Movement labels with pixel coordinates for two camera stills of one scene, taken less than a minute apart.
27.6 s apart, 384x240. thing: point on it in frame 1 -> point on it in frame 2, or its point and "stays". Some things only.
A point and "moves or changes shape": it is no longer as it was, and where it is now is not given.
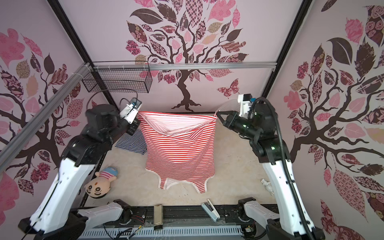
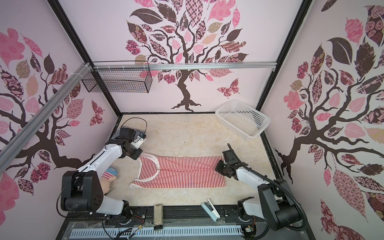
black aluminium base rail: (182, 214) stays
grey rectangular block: (158, 217) stays
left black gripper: (135, 125) -> (137, 152)
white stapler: (210, 209) stays
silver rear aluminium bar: (183, 66) stays
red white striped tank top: (180, 147) moves or changes shape
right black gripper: (230, 120) -> (219, 167)
